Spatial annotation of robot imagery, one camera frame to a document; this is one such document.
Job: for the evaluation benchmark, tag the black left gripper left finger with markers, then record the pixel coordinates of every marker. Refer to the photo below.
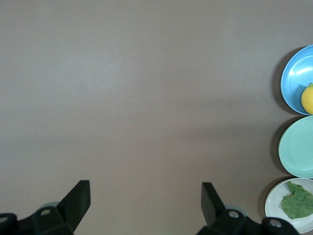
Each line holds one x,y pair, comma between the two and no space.
73,205

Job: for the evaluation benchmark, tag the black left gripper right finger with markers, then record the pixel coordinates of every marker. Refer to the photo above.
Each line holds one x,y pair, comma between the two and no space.
212,210

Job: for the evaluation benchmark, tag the mint green plate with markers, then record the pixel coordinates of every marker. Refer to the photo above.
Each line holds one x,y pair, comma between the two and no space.
298,147

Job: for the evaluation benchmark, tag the blue plate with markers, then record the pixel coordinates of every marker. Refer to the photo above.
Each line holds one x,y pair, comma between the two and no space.
292,73

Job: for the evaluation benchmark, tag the yellow lemon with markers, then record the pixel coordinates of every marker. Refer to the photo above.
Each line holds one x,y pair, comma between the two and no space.
308,99

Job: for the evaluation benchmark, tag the green lettuce leaf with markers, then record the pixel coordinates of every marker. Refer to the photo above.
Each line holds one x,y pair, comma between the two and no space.
297,204

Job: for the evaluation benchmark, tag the beige plate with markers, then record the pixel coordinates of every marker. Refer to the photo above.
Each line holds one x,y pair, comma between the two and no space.
274,205

